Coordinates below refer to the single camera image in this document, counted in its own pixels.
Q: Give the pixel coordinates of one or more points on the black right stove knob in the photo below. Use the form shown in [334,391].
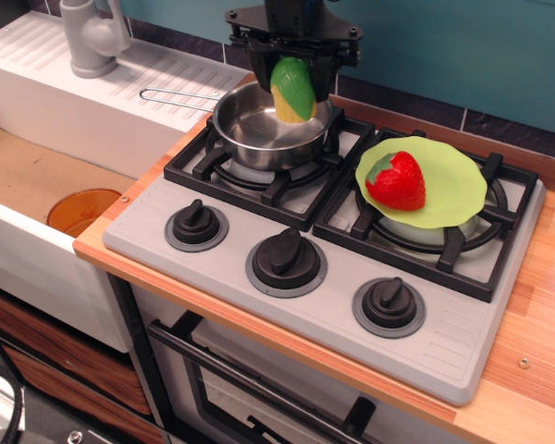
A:
[389,308]

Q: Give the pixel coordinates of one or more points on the toy oven door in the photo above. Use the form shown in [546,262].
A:
[237,390]

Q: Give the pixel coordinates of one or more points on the lower wooden drawer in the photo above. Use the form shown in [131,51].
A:
[109,417]

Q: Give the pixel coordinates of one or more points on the wooden drawer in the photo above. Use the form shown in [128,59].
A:
[109,417]
[107,369]

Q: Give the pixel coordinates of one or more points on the black left burner grate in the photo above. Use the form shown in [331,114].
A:
[292,197]

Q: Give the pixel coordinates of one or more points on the white toy sink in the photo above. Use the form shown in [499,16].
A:
[60,134]

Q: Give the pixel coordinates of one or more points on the black oven door handle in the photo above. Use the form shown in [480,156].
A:
[348,432]

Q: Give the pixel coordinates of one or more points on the grey toy stove top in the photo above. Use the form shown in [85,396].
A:
[444,358]

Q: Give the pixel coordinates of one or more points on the grey toy faucet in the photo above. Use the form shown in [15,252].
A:
[94,42]

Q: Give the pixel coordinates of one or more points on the upper wooden drawer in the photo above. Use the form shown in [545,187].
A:
[107,369]

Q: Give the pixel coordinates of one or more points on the black burner grate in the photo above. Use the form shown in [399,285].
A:
[292,197]
[470,258]

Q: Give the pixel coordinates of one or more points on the black stove knob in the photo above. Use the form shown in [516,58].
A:
[287,265]
[196,228]
[389,308]

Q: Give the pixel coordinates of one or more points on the black right burner grate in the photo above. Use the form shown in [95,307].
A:
[470,258]

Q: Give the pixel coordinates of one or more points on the green yellow plastic corncob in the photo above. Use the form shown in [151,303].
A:
[292,90]

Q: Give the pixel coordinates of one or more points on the black left stove knob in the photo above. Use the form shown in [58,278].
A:
[196,228]

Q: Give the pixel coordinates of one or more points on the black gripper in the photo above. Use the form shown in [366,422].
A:
[302,29]

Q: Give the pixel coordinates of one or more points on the stainless steel pan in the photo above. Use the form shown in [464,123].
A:
[247,121]

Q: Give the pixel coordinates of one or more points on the red plastic strawberry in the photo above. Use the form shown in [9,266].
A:
[397,181]

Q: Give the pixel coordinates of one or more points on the light green plate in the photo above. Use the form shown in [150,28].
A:
[455,189]

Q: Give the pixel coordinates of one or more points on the black middle stove knob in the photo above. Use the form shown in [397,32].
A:
[287,265]

